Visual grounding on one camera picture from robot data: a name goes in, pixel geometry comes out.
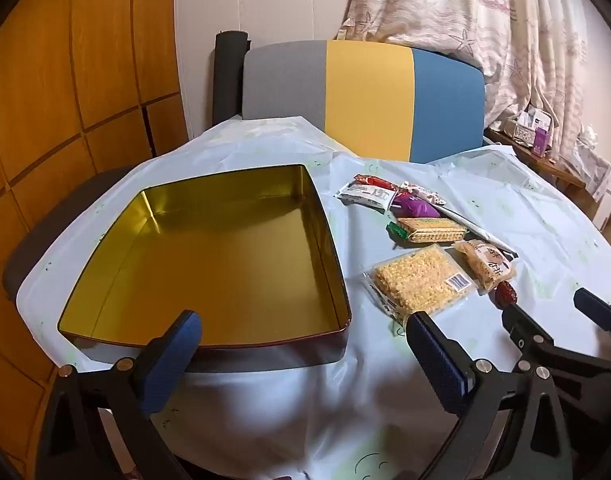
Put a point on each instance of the green cracker packet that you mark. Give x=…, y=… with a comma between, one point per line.
x=430, y=230

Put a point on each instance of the red and white snack packet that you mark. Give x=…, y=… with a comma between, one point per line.
x=365, y=195

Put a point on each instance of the white rack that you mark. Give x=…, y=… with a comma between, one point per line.
x=608, y=195

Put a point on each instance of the red candy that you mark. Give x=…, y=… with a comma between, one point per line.
x=402, y=188

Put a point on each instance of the red date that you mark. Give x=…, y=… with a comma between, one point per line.
x=505, y=294

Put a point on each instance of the long white stick packet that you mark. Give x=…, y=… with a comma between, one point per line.
x=480, y=230

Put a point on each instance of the clear packet of puffed corn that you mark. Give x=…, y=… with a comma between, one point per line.
x=415, y=280

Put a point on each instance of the wooden wardrobe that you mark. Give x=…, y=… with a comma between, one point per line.
x=60, y=60

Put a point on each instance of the patterned curtain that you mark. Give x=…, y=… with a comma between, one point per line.
x=485, y=10

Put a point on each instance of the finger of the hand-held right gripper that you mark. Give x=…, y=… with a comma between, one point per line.
x=598, y=307
x=523, y=327

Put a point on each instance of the small rice cake packet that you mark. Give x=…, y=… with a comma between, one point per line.
x=485, y=260

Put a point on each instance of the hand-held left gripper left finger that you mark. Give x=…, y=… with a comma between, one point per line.
x=175, y=355

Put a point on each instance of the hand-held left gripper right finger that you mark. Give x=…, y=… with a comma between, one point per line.
x=435, y=360

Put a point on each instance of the grey yellow blue chair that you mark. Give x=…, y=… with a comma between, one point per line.
x=365, y=100

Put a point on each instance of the black rolled mat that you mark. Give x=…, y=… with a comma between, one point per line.
x=228, y=75

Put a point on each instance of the wooden side table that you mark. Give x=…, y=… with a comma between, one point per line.
x=530, y=162

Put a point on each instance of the small purple box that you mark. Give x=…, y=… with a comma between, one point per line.
x=540, y=141

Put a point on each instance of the pink floral candy bar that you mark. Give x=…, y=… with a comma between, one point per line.
x=425, y=194

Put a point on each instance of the purple snack packet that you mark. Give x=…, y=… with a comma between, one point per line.
x=410, y=206

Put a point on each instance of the patterned storage box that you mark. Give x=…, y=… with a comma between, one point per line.
x=519, y=132

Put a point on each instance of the gold tin box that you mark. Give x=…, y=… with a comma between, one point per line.
x=225, y=250

